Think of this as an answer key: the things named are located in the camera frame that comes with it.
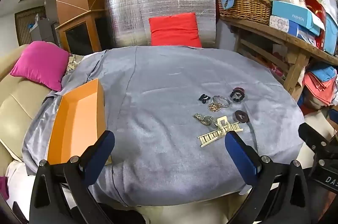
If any silver wrist watch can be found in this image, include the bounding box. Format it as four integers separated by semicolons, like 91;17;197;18
194;113;214;126

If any wooden bench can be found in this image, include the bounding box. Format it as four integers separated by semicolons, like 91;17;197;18
219;15;338;95

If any beige leather sofa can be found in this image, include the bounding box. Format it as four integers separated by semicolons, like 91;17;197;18
0;42;66;161

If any patterned beige cloth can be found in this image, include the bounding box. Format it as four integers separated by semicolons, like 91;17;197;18
65;54;83;74

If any white floral box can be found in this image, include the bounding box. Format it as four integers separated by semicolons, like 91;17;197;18
269;15;299;37

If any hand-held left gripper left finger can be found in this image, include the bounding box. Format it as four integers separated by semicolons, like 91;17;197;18
29;130;116;224

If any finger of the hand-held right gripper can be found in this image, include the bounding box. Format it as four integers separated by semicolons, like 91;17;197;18
298;122;338;162

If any red pillow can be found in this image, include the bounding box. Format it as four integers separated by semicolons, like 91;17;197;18
148;12;202;48

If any blue shoe box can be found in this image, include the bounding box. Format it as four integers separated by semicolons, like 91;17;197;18
271;0;326;36

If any grey blanket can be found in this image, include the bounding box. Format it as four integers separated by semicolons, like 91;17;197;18
22;46;304;207

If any stack of folded cloths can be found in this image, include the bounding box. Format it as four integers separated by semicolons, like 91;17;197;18
302;66;338;108

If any black scrunchie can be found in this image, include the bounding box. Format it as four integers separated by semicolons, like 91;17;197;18
229;87;247;102

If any pink pillow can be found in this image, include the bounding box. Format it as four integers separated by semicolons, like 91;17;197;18
10;41;70;91

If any brown hair tie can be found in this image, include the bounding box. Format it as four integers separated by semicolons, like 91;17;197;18
234;110;249;123

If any wicker basket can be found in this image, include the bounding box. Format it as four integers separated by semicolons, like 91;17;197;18
215;0;272;25

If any cream hair claw clip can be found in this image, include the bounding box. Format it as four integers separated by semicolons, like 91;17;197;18
198;116;243;147

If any silver foil mat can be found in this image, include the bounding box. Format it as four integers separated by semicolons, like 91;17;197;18
105;0;217;49

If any metal bangle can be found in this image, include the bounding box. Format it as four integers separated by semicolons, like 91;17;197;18
211;95;231;108

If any orange cardboard box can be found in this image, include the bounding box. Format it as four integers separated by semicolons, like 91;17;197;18
47;78;113;166

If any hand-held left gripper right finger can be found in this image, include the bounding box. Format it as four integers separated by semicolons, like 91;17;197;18
224;130;311;224

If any magenta cloth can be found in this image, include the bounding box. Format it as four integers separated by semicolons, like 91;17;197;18
0;176;10;201

